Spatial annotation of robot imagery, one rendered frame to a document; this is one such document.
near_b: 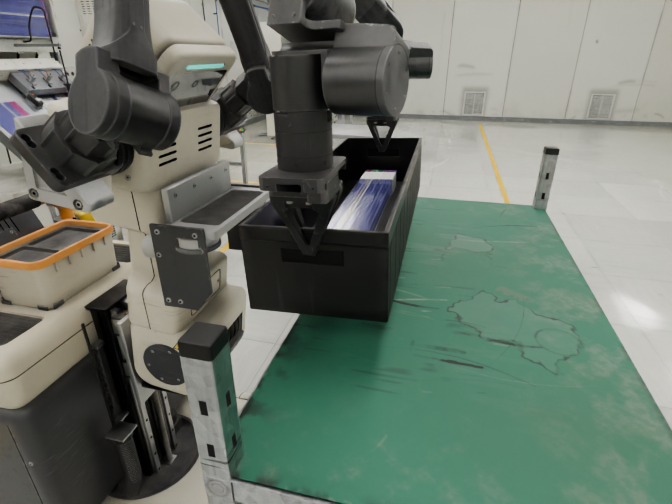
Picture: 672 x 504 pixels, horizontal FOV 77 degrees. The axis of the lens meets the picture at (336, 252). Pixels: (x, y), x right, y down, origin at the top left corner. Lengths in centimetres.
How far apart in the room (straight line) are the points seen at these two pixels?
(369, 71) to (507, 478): 38
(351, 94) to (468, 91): 944
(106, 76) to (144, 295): 45
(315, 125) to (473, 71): 941
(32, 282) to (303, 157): 76
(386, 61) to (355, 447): 35
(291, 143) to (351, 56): 10
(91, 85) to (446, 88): 938
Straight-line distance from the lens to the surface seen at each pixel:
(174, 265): 78
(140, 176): 75
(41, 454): 111
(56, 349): 104
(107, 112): 55
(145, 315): 91
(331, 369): 54
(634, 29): 1027
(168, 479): 136
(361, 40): 40
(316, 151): 42
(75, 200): 69
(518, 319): 68
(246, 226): 49
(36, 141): 67
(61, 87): 318
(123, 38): 60
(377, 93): 37
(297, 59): 41
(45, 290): 106
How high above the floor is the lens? 130
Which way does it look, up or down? 25 degrees down
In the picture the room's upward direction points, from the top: straight up
